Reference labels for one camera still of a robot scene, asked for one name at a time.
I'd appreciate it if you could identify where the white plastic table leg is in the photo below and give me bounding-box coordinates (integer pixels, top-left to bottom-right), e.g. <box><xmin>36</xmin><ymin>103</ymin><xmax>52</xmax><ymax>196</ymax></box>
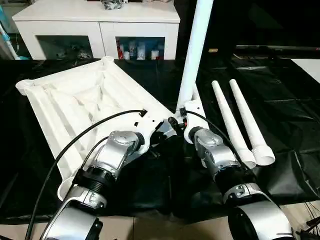
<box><xmin>175</xmin><ymin>0</ymin><xmax>215</xmax><ymax>114</ymax></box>
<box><xmin>191</xmin><ymin>84</ymin><xmax>202</xmax><ymax>104</ymax></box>
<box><xmin>228</xmin><ymin>78</ymin><xmax>276</xmax><ymax>167</ymax></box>
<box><xmin>210</xmin><ymin>80</ymin><xmax>257</xmax><ymax>170</ymax></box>

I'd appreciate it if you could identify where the white plastic table top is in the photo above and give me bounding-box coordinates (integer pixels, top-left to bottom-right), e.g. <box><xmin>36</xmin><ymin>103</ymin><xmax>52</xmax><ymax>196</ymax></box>
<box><xmin>15</xmin><ymin>56</ymin><xmax>177</xmax><ymax>201</ymax></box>

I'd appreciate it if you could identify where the tall clear bottle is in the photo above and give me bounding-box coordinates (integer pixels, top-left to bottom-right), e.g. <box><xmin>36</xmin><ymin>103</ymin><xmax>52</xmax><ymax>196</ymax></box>
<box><xmin>137</xmin><ymin>41</ymin><xmax>147</xmax><ymax>60</ymax></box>

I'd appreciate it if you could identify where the black plastic mat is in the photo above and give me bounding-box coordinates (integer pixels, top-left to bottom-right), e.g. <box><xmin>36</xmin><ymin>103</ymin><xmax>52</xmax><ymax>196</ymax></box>
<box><xmin>0</xmin><ymin>56</ymin><xmax>320</xmax><ymax>224</ymax></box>

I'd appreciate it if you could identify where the white cabinet with glass doors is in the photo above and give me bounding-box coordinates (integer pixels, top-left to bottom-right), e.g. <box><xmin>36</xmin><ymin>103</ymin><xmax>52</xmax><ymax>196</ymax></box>
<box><xmin>12</xmin><ymin>0</ymin><xmax>181</xmax><ymax>61</ymax></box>

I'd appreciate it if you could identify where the small dark grey bundle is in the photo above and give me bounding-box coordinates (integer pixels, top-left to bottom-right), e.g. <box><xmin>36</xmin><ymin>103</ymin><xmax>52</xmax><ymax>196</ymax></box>
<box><xmin>101</xmin><ymin>0</ymin><xmax>124</xmax><ymax>11</ymax></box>

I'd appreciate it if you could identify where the white flat board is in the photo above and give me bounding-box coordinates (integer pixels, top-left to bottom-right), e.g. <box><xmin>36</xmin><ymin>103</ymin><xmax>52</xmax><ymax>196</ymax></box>
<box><xmin>291</xmin><ymin>58</ymin><xmax>320</xmax><ymax>84</ymax></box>

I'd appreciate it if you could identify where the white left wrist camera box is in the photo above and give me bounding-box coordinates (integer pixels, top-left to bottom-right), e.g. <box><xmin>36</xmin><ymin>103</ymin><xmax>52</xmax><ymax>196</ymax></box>
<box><xmin>131</xmin><ymin>117</ymin><xmax>167</xmax><ymax>155</ymax></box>

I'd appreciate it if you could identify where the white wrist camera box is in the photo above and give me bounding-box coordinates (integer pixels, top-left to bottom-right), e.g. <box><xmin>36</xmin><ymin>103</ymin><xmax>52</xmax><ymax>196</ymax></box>
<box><xmin>131</xmin><ymin>117</ymin><xmax>167</xmax><ymax>155</ymax></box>
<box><xmin>182</xmin><ymin>100</ymin><xmax>207</xmax><ymax>144</ymax></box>

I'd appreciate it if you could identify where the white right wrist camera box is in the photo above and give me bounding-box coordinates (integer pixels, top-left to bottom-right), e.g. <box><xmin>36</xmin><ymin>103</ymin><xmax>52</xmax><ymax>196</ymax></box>
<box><xmin>182</xmin><ymin>100</ymin><xmax>207</xmax><ymax>144</ymax></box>

